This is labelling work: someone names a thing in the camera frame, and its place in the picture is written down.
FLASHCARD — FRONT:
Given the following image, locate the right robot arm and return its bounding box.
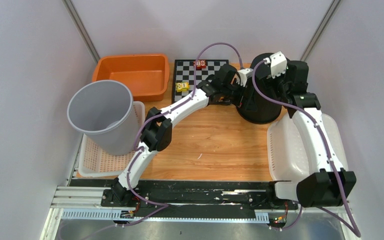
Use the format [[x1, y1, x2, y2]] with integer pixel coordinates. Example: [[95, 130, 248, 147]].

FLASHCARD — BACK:
[[263, 56, 357, 209]]

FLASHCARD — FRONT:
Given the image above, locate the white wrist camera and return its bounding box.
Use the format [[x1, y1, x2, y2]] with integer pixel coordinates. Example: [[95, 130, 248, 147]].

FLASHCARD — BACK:
[[236, 68, 253, 87], [263, 51, 288, 79]]

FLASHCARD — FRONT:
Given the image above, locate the grey bin black liner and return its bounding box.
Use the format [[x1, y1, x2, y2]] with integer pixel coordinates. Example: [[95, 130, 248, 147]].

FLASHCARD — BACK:
[[66, 80, 141, 156]]

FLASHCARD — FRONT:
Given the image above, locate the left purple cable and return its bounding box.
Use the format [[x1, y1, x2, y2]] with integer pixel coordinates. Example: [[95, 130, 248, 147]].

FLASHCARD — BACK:
[[125, 42, 244, 208]]

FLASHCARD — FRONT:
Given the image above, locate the red toy block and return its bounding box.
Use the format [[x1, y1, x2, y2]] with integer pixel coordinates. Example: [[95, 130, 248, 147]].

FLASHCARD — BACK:
[[193, 59, 208, 70]]

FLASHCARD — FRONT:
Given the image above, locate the black white chessboard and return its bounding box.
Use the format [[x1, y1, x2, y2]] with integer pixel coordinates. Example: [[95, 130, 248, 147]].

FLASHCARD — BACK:
[[171, 59, 229, 104]]

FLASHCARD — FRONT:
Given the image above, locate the black ribbed bin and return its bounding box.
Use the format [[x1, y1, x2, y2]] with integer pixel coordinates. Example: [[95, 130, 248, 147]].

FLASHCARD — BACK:
[[236, 52, 282, 124]]

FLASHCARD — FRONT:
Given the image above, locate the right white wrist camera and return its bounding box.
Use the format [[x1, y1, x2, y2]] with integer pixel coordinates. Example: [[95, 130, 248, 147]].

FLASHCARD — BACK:
[[263, 51, 288, 79]]

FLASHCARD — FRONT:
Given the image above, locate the yellow toy block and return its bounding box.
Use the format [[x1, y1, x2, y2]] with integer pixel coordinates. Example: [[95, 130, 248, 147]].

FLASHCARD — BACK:
[[175, 82, 190, 93]]

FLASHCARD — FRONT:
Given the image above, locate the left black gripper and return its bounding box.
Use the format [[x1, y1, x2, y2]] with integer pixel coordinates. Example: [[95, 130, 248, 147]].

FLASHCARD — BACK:
[[220, 78, 257, 111]]

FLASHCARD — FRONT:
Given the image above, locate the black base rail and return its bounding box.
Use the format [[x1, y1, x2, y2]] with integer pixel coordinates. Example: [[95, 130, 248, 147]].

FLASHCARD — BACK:
[[51, 179, 299, 225]]

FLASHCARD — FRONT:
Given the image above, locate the aluminium frame post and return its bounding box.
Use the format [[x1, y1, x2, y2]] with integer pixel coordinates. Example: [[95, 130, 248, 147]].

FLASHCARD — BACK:
[[62, 0, 100, 63], [300, 0, 342, 62]]

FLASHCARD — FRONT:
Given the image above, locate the left aluminium frame post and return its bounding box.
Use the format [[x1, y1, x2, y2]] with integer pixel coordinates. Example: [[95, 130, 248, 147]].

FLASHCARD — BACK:
[[62, 0, 100, 63]]

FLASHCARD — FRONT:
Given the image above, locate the right aluminium frame post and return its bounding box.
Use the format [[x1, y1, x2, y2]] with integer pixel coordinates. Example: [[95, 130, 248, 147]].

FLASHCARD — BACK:
[[300, 0, 342, 62]]

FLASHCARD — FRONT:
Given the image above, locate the large white plastic tub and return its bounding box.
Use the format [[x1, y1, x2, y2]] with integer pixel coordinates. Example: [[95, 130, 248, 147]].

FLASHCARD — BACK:
[[266, 112, 349, 183]]

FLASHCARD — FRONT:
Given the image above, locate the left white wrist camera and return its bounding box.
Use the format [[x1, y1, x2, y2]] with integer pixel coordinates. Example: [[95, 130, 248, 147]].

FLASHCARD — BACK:
[[236, 68, 253, 87]]

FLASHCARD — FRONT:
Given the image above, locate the purple cable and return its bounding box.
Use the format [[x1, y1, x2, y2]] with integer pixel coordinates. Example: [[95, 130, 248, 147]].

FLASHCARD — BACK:
[[125, 42, 244, 208], [251, 57, 362, 239]]

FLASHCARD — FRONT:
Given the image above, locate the orange plastic tub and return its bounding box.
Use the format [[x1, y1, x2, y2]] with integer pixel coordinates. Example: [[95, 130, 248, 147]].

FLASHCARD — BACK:
[[92, 53, 170, 102]]

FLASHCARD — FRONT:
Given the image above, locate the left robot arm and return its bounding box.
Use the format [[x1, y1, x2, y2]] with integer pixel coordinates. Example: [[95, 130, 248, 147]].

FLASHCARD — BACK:
[[110, 64, 253, 207]]

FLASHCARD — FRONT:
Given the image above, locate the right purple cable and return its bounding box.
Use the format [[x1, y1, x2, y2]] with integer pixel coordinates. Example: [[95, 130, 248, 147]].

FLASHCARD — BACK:
[[251, 57, 362, 239]]

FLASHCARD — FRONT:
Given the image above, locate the white perforated basket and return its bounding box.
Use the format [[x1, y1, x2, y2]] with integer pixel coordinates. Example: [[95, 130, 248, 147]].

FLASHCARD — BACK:
[[77, 101, 145, 178]]

